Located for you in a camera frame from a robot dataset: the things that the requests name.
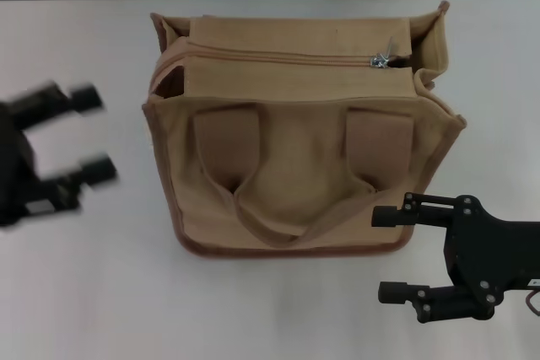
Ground silver metal zipper pull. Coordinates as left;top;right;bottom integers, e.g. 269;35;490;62
370;35;400;69

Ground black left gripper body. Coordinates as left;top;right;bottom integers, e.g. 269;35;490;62
0;100;39;228

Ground khaki canvas food bag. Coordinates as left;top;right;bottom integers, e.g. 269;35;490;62
141;0;468;258

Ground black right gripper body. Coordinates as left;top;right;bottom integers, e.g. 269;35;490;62
442;194;540;323

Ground right gripper cable with connector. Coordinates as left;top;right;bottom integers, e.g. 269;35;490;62
524;290;540;319

